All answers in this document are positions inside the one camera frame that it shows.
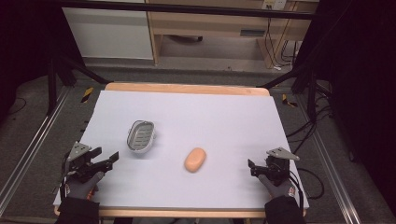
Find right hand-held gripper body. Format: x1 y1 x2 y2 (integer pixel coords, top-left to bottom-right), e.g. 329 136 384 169
263 147 301 187

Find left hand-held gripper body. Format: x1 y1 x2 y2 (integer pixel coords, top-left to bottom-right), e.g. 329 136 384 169
65 141 106 184

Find person's right hand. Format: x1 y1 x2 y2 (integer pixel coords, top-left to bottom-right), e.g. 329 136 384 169
257 174 297 201

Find person's left hand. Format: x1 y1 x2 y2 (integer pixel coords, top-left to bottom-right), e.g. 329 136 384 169
64 171 106 201

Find grey slotted soap dish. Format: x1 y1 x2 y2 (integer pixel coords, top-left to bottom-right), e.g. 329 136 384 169
126 119 157 155

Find yellow black striped marker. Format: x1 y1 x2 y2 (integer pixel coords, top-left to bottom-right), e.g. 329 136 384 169
281 93 297 108
80 86 94 104

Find white table sheet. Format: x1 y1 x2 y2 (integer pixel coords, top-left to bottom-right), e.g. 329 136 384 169
52 90 310 210

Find black metal stand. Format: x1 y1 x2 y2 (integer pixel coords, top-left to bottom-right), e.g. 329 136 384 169
46 54 111 117
256 60 332 123

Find wooden table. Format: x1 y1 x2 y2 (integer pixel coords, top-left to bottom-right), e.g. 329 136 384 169
52 81 308 219

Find black curtain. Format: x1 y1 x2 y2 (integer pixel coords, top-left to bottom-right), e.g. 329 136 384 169
0 0 82 122
303 0 396 218

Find white cabinet panel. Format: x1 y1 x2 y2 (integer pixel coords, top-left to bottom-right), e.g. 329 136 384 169
61 7 154 61

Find wooden desk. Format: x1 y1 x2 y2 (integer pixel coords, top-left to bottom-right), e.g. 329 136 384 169
145 0 319 69

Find white power strip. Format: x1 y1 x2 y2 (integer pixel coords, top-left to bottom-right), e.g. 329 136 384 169
262 0 287 11

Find black metal crossbar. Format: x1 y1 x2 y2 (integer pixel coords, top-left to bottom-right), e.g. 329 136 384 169
58 0 316 21

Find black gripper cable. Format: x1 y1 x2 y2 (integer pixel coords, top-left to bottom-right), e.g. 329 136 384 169
59 150 72 202
289 167 326 216

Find black floor cable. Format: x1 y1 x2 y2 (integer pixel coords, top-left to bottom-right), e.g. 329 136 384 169
285 104 333 155

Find metal floor rail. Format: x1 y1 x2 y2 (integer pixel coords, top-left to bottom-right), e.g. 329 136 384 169
297 92 361 224
0 86 72 217

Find black hanging cables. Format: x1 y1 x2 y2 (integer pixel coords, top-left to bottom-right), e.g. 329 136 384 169
264 4 302 71

